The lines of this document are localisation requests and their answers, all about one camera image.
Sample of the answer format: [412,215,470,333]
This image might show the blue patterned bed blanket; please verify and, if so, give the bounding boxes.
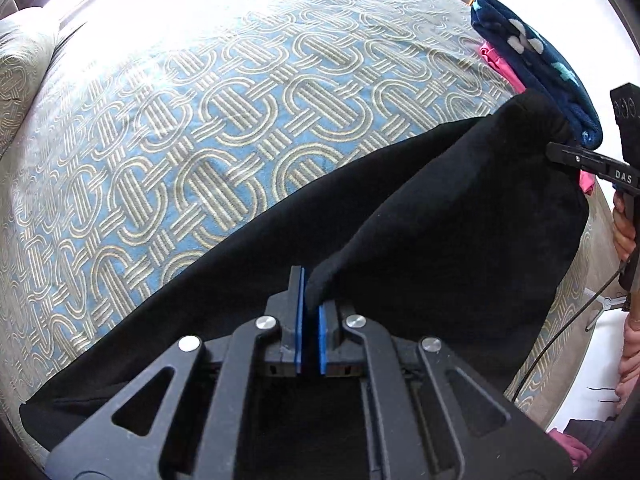
[0,0,626,466]

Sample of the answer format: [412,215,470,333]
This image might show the person's right forearm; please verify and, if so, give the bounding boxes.
[618,305,640,393]

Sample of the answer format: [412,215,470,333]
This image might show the navy spotted fleece cloth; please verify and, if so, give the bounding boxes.
[469,0,604,150]

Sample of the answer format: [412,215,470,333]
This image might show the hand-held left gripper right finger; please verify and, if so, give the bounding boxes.
[318,299,574,480]

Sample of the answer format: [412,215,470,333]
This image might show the black pants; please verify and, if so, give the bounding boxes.
[19,89,591,480]

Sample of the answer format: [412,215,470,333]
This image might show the black cable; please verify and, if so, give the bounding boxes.
[511,262,626,403]

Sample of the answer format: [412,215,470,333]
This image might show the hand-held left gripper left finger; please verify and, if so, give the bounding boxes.
[46,266,305,480]

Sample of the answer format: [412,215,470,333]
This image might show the person's right hand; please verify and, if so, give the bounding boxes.
[612,192,637,263]

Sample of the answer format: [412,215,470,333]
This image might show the pink cloth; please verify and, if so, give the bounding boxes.
[477,42,597,197]
[547,427,592,469]

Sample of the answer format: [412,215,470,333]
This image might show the grey cloth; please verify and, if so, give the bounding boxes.
[564,416,620,456]

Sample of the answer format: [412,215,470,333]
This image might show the beige folded duvet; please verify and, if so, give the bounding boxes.
[0,9,62,157]

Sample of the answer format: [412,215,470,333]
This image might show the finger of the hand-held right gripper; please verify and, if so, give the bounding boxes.
[546,142,610,182]

